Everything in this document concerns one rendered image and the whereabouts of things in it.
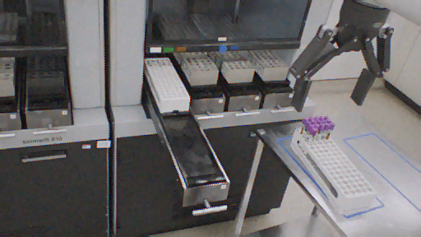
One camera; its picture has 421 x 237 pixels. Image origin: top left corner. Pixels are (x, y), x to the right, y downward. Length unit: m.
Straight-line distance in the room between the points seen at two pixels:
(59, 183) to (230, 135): 0.68
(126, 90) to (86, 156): 0.28
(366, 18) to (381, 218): 0.67
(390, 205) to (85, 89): 1.04
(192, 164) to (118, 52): 0.47
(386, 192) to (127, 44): 0.94
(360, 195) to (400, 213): 0.15
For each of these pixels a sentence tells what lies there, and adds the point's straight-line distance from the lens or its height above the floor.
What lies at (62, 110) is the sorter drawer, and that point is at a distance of 1.41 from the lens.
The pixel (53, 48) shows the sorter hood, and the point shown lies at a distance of 1.37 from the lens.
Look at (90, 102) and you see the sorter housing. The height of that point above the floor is 0.77.
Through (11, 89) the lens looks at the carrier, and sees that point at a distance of 1.45.
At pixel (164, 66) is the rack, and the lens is 1.56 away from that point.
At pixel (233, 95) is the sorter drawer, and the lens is 1.54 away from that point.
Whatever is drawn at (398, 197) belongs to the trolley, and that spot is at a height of 0.82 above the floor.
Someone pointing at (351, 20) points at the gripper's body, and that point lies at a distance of 0.70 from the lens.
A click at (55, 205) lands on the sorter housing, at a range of 1.69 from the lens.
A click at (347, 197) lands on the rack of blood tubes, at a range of 1.13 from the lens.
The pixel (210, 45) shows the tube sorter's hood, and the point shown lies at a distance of 1.47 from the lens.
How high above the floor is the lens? 1.60
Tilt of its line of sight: 35 degrees down
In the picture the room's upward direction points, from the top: 9 degrees clockwise
